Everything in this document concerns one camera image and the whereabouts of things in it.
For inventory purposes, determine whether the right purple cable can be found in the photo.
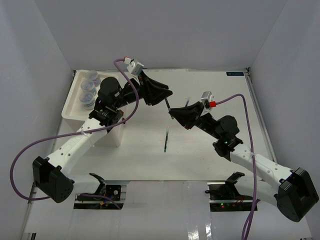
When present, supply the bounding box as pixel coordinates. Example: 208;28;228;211
215;93;261;240

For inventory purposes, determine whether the white three-drawer storage box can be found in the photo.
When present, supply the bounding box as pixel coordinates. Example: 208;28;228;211
61;70;125;148

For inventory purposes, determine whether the dark green pen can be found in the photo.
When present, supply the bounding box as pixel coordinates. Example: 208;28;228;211
163;126;169;153

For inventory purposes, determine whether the clear jar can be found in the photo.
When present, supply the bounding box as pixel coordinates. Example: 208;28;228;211
79;92;96;110
80;79;97;96
86;70;101;87

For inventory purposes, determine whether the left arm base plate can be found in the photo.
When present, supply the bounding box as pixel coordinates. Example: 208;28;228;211
73;184;127;210

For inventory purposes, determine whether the black pen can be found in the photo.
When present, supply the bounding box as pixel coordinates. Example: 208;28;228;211
164;98;171;111

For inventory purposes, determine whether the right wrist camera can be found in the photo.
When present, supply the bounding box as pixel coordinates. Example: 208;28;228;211
200;91;216;116

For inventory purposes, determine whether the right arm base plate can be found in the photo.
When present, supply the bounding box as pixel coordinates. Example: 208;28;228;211
205;183;253;213

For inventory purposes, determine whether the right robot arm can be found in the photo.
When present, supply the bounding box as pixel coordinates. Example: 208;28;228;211
169;102;319;222

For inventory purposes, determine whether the blue table label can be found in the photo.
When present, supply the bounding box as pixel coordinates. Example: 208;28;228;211
226;71;244;77

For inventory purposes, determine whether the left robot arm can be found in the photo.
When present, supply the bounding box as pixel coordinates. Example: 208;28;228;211
32;72;173;203

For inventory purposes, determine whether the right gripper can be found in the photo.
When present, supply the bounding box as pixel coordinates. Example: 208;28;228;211
169;101;223;140

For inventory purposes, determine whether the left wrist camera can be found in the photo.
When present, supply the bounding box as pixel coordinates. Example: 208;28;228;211
124;57;144;79

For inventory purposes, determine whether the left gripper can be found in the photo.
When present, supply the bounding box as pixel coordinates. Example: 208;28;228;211
113;70;173;110

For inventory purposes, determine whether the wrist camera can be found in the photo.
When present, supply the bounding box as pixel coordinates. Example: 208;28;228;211
124;57;144;79
200;91;216;116

